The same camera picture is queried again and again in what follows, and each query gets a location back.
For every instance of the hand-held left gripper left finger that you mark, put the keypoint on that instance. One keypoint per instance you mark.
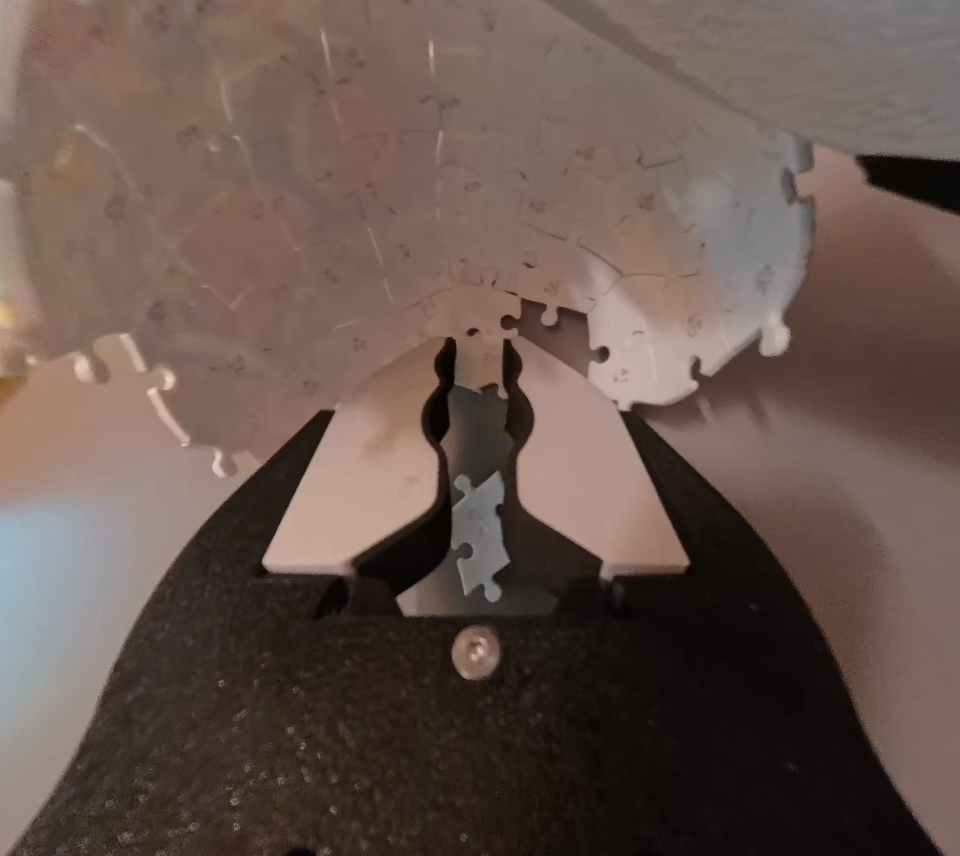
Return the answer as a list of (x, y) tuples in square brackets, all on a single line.
[(360, 488)]

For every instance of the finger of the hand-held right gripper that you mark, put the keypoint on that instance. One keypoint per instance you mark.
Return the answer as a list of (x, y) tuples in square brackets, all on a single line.
[(787, 8)]

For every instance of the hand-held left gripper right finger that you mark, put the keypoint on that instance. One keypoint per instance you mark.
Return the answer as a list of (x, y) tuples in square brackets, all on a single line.
[(592, 488)]

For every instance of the white puzzle piece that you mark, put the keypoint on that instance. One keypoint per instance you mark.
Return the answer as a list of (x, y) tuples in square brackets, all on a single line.
[(480, 365), (481, 533)]

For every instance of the partly built puzzle ball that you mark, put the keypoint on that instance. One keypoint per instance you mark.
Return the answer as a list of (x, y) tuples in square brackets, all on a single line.
[(337, 158)]

